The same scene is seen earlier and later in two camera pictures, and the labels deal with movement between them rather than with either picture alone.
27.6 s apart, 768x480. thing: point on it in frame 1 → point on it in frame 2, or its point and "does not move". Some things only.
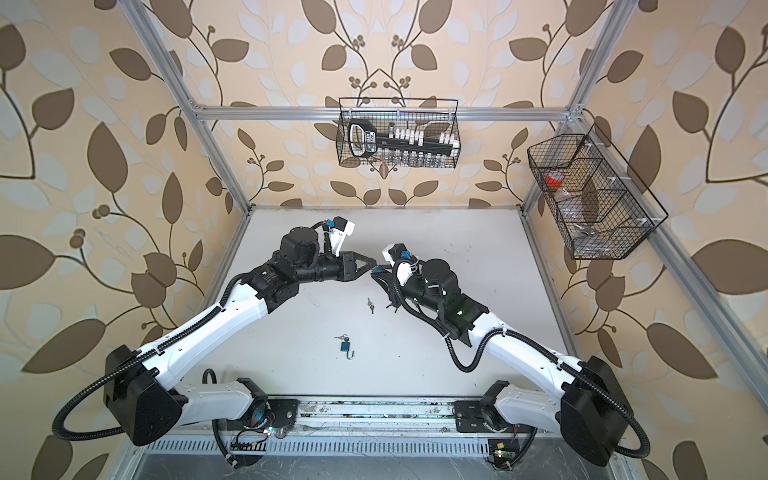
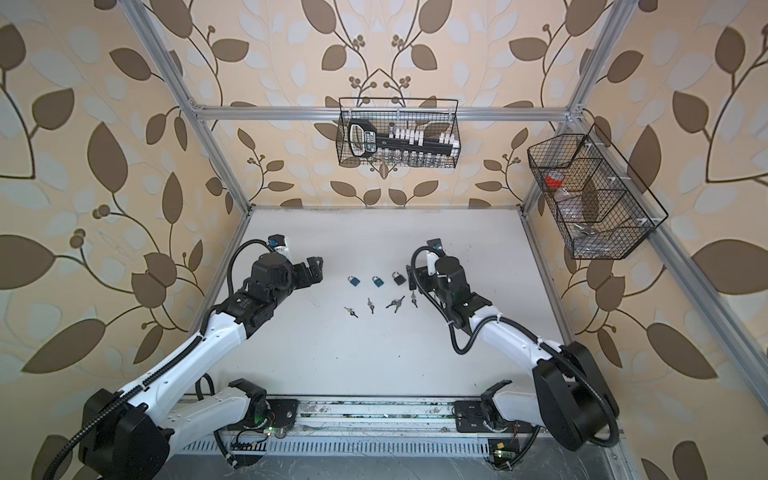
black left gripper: x=347 y=268 → x=315 y=271
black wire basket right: x=599 y=210 does not move
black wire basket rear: x=399 y=132 does not move
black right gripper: x=392 y=287 → x=423 y=278
